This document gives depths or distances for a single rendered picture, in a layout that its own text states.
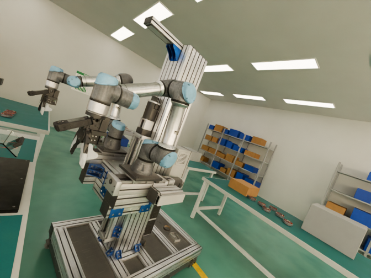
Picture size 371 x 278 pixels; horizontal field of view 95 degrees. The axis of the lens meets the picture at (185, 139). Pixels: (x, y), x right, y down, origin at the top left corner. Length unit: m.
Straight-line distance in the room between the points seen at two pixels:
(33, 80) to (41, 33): 1.27
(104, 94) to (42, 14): 6.06
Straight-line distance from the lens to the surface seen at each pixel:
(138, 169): 1.16
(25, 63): 6.56
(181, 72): 1.40
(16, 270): 0.96
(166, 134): 1.03
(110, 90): 0.72
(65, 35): 6.65
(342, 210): 5.93
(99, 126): 0.75
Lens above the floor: 1.42
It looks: 3 degrees down
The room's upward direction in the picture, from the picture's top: 21 degrees clockwise
